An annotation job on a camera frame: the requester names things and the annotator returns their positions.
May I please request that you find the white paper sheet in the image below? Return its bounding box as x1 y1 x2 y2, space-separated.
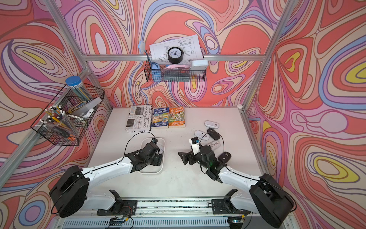
150 35 204 65

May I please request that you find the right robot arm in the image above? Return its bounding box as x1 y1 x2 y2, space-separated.
178 146 297 228

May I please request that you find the black wire wall basket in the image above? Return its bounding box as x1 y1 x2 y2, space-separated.
144 50 207 83

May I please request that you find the black mouse front right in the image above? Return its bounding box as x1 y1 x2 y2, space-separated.
218 152 232 164

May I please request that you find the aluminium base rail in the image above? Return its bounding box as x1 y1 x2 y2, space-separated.
51 198 272 229

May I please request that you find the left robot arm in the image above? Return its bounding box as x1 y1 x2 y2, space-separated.
49 138 163 218

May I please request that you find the blue treehouse book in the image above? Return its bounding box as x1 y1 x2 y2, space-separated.
151 107 170 129

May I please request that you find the orange treehouse book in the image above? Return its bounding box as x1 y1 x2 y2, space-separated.
168 106 185 128

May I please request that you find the black wire side basket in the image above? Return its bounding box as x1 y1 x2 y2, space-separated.
30 88 100 146

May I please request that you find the white box in basket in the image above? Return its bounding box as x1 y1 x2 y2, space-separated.
190 60 209 71

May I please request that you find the white storage tray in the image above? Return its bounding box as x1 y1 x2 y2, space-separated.
138 137 165 175

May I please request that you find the black round clock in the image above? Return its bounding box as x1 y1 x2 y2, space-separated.
167 47 184 65

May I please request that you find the blue lid pencil jar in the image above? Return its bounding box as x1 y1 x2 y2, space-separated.
65 76 92 102

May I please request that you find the pink notepad in basket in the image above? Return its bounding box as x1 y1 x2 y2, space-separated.
164 65 190 70

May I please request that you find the folded newspaper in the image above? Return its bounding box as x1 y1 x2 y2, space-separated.
125 105 153 133

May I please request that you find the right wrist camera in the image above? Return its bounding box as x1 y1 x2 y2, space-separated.
189 137 200 155

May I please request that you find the black mouse near wall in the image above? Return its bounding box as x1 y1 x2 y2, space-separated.
207 128 221 140

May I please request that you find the clear cup of pens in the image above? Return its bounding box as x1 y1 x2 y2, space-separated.
43 106 80 138

